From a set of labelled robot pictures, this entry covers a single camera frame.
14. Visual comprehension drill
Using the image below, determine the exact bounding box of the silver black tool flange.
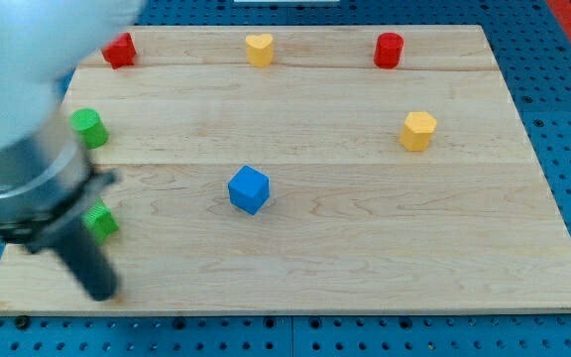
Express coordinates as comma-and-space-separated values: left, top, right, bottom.
0, 109, 118, 251

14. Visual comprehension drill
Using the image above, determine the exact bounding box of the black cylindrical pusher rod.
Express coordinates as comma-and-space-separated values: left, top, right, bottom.
52, 218, 118, 301

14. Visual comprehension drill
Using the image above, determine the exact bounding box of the green star block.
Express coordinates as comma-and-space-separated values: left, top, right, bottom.
82, 198, 119, 245

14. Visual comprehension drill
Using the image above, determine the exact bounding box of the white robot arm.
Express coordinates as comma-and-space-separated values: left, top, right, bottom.
0, 0, 144, 300

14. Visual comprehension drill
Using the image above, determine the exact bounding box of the red star block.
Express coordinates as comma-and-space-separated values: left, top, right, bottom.
101, 33, 137, 69

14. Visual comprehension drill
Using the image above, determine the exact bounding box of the green cylinder block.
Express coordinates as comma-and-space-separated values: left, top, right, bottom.
69, 108, 109, 149

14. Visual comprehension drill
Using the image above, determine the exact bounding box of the blue cube block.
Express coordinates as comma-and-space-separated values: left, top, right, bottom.
228, 166, 270, 215

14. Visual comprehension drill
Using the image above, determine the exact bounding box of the wooden board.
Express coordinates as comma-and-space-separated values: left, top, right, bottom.
0, 25, 571, 316

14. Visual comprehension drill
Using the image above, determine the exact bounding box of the yellow heart block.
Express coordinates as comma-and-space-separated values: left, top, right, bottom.
245, 34, 274, 67

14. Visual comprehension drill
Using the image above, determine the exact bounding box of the yellow hexagon block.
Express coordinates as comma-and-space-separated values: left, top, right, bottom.
400, 111, 437, 152

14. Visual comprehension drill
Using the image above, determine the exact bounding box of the red cylinder block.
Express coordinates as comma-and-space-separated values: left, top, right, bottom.
374, 32, 404, 69

